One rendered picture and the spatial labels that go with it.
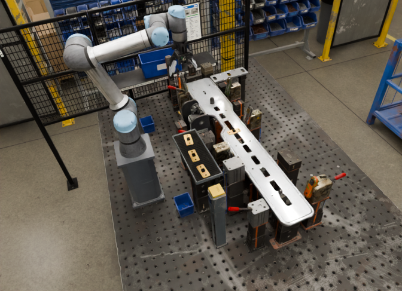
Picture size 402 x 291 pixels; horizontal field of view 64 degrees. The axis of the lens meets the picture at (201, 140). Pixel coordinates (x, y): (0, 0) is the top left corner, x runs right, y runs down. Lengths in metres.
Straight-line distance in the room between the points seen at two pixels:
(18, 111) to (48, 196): 1.18
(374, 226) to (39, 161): 3.13
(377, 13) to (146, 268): 4.39
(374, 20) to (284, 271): 4.03
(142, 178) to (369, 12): 3.98
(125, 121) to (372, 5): 4.00
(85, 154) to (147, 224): 1.79
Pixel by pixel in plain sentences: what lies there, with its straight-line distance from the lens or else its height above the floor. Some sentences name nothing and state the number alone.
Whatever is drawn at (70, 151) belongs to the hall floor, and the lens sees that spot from 3.75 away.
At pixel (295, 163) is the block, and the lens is 1.83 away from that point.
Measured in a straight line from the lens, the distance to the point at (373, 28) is 5.27.
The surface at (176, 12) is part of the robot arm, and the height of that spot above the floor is 1.79.
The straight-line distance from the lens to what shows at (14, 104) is 4.08.
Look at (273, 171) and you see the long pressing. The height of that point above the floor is 1.00.
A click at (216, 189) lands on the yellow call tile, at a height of 1.16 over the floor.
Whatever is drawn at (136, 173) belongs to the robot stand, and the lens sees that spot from 1.87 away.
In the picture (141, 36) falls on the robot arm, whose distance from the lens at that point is 1.47.
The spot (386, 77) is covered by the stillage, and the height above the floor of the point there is 0.59.
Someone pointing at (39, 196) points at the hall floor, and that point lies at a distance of 3.44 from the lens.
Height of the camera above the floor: 2.34
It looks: 43 degrees down
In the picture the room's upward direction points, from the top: 6 degrees counter-clockwise
